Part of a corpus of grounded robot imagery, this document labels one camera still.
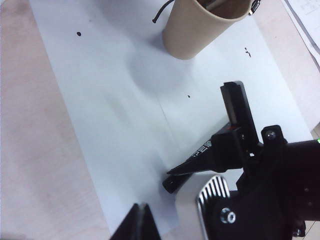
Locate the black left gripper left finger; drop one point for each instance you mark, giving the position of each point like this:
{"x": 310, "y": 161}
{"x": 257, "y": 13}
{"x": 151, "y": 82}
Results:
{"x": 132, "y": 227}

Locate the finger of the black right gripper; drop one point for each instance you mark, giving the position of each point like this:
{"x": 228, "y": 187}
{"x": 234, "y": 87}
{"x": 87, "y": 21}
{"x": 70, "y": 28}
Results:
{"x": 226, "y": 152}

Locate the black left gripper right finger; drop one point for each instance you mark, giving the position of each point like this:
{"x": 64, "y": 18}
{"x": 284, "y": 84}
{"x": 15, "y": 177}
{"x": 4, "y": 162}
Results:
{"x": 150, "y": 230}

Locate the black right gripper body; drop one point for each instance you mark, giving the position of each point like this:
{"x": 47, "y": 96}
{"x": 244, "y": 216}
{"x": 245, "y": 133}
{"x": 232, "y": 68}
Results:
{"x": 270, "y": 187}

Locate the black marker with white label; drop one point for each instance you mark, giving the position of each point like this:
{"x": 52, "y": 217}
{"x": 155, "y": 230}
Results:
{"x": 201, "y": 152}

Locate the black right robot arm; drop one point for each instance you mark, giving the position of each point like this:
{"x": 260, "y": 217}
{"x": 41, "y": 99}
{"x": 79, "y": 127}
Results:
{"x": 312, "y": 180}

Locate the beige paper cup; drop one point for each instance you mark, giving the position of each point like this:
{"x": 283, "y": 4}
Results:
{"x": 195, "y": 32}

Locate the white paper sheet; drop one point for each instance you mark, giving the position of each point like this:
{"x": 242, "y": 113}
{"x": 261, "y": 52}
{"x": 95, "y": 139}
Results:
{"x": 112, "y": 100}

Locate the printed paper stack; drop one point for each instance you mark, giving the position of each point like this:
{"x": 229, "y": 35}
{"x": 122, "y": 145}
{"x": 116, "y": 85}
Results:
{"x": 307, "y": 20}

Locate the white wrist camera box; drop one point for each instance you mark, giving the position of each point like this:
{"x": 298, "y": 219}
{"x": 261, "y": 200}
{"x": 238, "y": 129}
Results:
{"x": 187, "y": 200}

